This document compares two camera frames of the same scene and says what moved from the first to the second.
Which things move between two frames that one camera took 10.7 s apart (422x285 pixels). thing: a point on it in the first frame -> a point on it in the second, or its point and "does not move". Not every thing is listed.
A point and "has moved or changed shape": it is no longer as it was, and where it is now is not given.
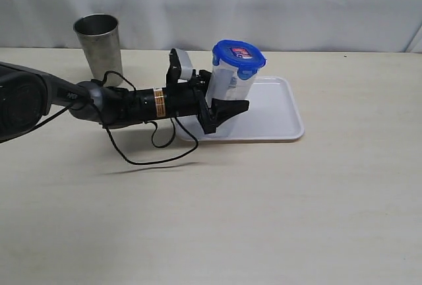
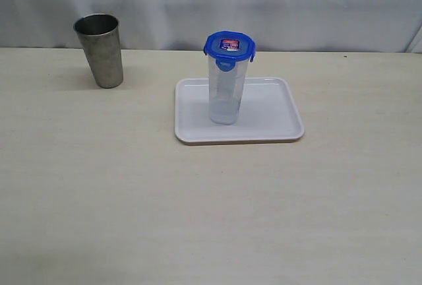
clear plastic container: (225, 82) has moved or changed shape
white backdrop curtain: (314, 10) does not move
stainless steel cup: (99, 35) does not move
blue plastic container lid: (243, 56) -> (228, 45)
